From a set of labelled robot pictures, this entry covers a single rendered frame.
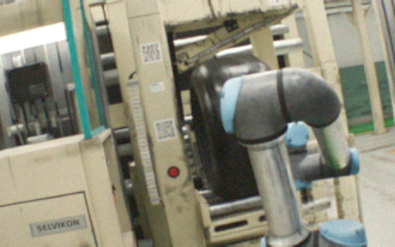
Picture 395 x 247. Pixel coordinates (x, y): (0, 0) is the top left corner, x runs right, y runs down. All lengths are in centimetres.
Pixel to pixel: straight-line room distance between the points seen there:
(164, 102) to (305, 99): 92
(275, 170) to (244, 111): 16
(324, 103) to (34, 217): 73
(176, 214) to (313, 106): 99
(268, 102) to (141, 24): 95
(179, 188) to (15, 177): 81
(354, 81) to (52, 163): 1105
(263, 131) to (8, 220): 66
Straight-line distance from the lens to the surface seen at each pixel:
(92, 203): 120
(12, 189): 122
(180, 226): 188
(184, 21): 212
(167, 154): 183
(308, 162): 135
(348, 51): 1206
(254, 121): 101
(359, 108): 1202
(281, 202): 112
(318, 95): 100
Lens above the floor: 132
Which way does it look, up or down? 3 degrees down
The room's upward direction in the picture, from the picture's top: 11 degrees counter-clockwise
